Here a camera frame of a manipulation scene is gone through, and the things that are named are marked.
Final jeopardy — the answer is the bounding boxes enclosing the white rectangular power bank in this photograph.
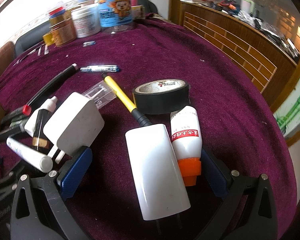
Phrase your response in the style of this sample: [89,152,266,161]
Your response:
[125,124,191,220]

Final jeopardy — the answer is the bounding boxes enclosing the white wall charger plug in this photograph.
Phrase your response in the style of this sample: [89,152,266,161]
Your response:
[43,92,104,163]

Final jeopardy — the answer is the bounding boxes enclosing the black marker red end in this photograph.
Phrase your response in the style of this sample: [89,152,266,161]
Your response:
[20,63,79,119]

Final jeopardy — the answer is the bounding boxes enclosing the white glue bottle orange cap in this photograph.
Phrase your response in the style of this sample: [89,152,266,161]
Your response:
[170,106,202,187]

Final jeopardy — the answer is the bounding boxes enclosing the yellow black pen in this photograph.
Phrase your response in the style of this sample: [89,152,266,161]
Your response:
[102,73,152,127]

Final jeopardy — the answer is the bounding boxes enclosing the black electrical tape roll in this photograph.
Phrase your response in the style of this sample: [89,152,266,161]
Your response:
[132,79,190,115]

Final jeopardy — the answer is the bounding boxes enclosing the blue silver clear pen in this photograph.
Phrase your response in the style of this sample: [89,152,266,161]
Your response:
[80,64,120,73]

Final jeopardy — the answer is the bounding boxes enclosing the white tube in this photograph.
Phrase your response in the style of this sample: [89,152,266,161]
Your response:
[6,137,53,173]

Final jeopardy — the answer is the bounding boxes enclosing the black brown lipstick tube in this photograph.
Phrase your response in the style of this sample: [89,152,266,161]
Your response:
[32,113,51,154]

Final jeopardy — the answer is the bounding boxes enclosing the maroon tablecloth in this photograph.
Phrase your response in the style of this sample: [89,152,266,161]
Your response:
[0,16,297,239]

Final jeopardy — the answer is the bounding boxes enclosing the white small dropper bottle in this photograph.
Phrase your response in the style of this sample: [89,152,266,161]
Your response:
[24,96,58,137]

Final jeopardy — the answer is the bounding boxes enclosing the clear plastic case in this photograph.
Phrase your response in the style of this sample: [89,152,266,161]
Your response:
[83,80,116,109]

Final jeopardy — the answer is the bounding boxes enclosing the wooden brick pattern counter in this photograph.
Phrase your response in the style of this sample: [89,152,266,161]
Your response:
[168,0,300,112]

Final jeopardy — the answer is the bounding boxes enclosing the brown chair back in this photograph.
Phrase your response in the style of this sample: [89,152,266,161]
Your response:
[0,41,15,77]

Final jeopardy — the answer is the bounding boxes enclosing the metal tweezers tools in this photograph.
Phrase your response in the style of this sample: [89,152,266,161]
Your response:
[13,44,50,66]

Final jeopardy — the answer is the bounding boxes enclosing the dark grey sofa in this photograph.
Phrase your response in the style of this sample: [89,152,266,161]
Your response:
[14,21,50,57]

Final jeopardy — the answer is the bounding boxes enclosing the amber honey jar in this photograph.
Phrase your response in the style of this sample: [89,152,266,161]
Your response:
[50,18,77,47]

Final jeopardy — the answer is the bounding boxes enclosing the white label jar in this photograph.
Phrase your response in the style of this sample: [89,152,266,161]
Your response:
[71,4,101,38]

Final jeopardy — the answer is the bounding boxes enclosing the red blue lid jar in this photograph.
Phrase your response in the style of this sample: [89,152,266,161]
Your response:
[49,7,66,26]

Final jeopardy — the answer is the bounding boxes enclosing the white green tumbler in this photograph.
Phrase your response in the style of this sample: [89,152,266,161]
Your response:
[241,0,255,14]

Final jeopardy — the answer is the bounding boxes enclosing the large cartoon label clear jar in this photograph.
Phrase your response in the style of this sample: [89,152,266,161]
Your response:
[97,0,133,35]

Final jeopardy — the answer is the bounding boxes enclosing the black bag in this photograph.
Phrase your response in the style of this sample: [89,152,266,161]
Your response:
[137,0,158,19]

